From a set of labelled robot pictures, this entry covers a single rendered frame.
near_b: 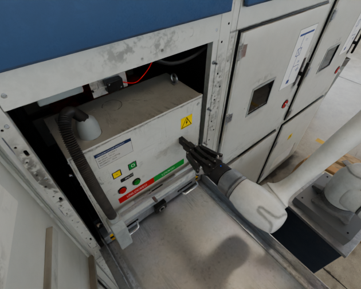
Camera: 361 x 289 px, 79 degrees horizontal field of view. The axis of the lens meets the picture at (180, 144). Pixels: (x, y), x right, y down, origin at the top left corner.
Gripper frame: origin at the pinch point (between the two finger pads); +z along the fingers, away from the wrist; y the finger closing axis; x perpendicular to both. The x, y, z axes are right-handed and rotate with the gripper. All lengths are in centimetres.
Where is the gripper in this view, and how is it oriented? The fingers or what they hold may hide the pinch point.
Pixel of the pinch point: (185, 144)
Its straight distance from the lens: 84.2
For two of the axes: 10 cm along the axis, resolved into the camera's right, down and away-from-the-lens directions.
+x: 0.0, -7.0, -7.1
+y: 7.8, -4.5, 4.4
